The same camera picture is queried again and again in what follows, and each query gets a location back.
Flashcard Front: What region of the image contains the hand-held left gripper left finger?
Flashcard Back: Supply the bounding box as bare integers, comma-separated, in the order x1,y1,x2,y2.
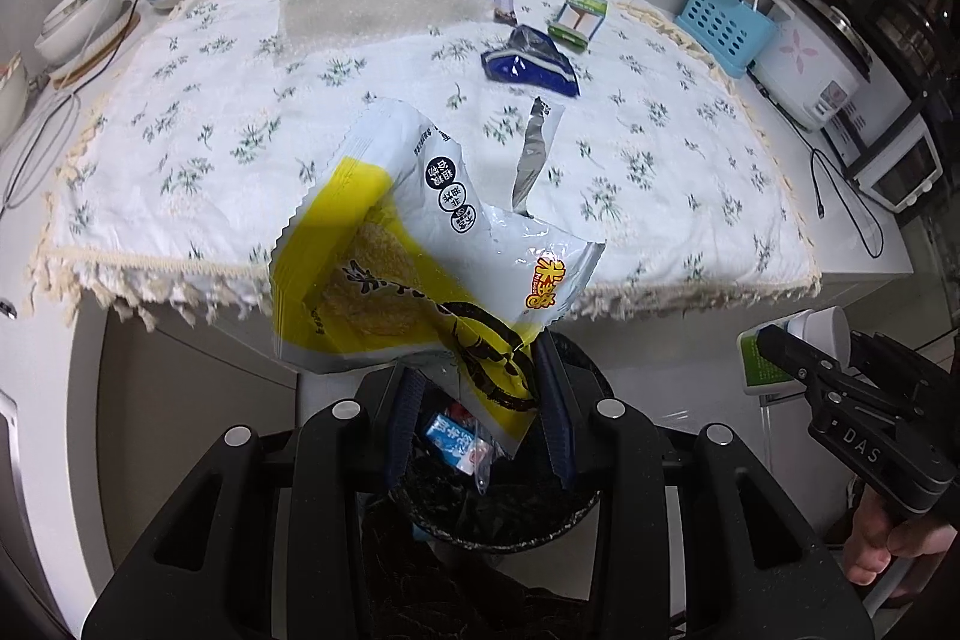
81,366,432,640

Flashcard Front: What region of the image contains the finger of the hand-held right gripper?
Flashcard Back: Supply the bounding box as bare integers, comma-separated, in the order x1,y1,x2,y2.
850,329,951,402
756,325,854,402

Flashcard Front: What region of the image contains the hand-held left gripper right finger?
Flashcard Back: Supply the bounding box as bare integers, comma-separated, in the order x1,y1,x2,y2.
534,332,875,640

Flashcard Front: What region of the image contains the white plastic bottle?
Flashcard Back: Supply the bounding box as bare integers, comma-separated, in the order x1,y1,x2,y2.
739,306,854,397

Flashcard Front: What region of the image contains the blue white milk carton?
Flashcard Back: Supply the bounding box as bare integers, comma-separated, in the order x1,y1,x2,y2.
426,413,488,472

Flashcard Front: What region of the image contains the black trash bin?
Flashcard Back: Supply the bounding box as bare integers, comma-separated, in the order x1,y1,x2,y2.
390,332,605,555

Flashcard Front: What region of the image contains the yellow white snack packet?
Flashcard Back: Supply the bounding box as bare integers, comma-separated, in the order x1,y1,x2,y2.
268,96,607,459

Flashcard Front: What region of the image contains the blue foil wrapper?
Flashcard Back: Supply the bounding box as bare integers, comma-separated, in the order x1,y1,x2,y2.
480,25,582,100

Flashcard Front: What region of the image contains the green medicine box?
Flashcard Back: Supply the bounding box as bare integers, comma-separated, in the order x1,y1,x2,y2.
547,0,610,49

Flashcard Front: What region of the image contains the clear bubble wrap sheet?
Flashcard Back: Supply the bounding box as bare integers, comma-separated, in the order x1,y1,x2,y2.
277,0,496,70

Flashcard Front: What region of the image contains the person's right hand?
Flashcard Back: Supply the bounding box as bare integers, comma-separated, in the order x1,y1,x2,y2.
844,488,960,587

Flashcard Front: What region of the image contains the white toaster oven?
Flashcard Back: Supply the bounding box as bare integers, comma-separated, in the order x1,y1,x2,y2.
821,62,946,214

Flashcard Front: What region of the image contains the white rice cooker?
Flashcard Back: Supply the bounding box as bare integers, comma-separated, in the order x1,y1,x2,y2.
750,0,875,131

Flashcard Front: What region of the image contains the white floral tablecloth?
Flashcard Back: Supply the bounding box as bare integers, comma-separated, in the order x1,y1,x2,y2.
22,0,822,330

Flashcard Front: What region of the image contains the black metal rack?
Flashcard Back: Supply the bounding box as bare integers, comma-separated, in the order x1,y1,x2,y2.
840,0,960,221

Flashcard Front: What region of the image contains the blue plastic basket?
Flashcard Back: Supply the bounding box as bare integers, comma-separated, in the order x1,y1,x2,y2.
673,0,779,79

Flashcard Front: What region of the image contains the wooden trivet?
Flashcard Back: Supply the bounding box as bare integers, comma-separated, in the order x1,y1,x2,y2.
49,14,143,82

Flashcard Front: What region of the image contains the white bowl dark rim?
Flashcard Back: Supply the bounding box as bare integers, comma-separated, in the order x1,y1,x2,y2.
41,0,122,37
34,2,128,65

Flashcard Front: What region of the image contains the white bowl with spoon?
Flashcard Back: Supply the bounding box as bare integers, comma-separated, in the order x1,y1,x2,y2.
0,51,31,142

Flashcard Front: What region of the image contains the black power cable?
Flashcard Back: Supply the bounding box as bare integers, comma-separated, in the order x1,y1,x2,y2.
795,126,887,257

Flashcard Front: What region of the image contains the black charging cable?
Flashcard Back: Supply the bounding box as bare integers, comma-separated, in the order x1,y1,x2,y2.
0,0,218,214

